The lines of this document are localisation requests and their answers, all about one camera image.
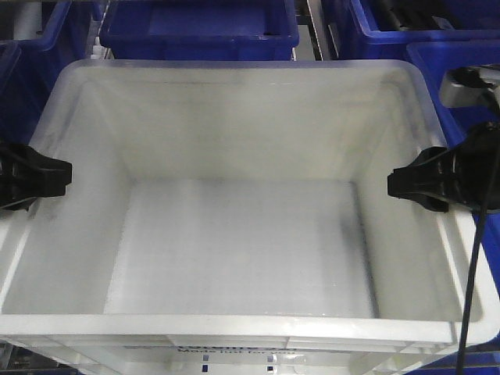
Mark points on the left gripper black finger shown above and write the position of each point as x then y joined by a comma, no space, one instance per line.
31,175

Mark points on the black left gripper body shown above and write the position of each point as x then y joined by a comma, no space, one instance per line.
4,176

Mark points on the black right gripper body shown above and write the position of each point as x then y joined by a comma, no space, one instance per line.
475,159

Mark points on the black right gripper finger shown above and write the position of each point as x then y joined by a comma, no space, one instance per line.
429,180

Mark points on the white plastic tote bin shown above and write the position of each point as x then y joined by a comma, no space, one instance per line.
233,217

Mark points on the blue bin front left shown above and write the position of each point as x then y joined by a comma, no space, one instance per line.
28,75

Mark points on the blue bin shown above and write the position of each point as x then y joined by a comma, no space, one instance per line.
46,26
28,75
201,30
436,60
383,29

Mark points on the blue bin front right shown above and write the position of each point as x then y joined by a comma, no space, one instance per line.
436,60

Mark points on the blue bin back left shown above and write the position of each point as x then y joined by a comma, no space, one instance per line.
46,26

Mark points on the blue bin back right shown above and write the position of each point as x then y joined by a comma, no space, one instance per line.
383,29

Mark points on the blue bin behind centre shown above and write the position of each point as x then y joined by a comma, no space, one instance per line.
201,30

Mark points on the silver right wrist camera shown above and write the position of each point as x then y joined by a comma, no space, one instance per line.
471,86

